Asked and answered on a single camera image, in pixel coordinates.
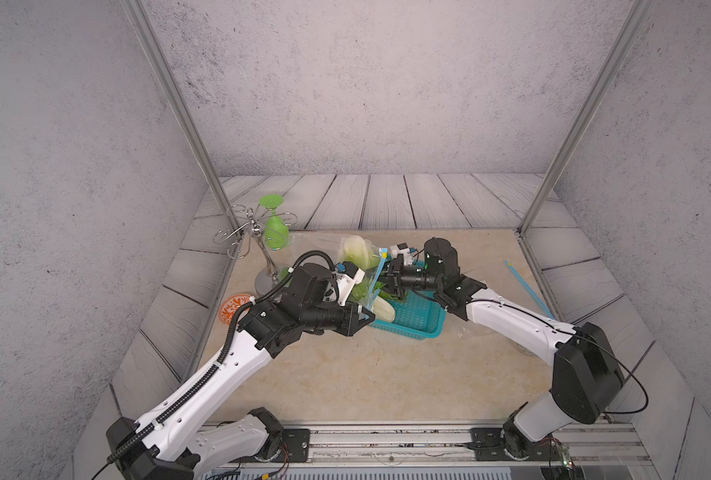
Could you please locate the clear zipper bag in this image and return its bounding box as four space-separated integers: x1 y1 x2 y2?
290 232 397 322

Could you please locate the chinese cabbage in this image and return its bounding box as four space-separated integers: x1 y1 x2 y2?
338 235 381 271
369 295 397 323
348 274 401 303

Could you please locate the teal plastic basket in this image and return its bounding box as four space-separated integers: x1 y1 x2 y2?
371 261 445 340

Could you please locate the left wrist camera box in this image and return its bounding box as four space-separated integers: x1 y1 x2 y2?
335 261 365 306

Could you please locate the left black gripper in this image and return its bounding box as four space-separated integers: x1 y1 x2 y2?
299 299 379 337

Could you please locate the orange patterned small dish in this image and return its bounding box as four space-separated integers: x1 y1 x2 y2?
217 293 253 326

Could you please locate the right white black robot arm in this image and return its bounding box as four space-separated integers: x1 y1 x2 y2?
379 237 633 461

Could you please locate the green plastic goblet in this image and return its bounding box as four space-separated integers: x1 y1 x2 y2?
259 194 291 251

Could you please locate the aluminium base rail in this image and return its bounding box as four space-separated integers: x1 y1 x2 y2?
129 421 659 480

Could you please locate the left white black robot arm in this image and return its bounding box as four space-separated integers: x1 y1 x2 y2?
106 255 375 479

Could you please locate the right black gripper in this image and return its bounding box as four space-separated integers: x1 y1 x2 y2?
363 254 445 301

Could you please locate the left metal frame post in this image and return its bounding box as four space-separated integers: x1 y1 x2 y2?
120 0 237 227

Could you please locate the right metal frame post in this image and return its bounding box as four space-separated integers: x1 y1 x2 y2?
517 0 657 238

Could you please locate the metal frame post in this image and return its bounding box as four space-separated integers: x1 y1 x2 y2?
120 0 237 227
517 0 657 238

